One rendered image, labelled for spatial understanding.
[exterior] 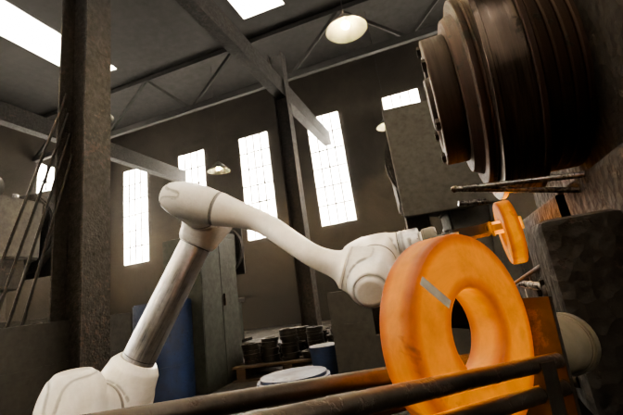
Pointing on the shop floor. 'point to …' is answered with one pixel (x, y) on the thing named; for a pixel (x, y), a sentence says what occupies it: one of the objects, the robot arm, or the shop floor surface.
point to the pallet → (280, 351)
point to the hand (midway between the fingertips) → (506, 225)
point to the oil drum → (174, 358)
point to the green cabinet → (214, 317)
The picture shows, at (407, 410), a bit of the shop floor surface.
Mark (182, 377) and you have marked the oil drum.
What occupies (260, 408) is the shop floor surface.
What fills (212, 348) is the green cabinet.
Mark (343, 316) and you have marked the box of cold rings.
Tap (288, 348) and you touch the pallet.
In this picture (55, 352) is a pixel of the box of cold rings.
